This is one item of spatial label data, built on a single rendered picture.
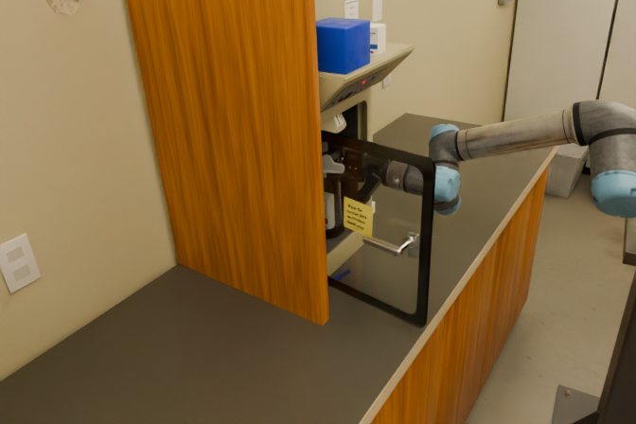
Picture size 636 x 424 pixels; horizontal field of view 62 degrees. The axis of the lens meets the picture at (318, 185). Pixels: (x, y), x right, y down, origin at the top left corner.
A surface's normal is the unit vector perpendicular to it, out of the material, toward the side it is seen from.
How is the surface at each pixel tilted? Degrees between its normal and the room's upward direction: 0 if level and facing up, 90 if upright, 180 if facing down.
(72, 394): 0
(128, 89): 90
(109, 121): 90
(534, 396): 0
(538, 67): 90
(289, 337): 0
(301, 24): 90
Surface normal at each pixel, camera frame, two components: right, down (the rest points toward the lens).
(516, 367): -0.04, -0.89
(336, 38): -0.57, 0.39
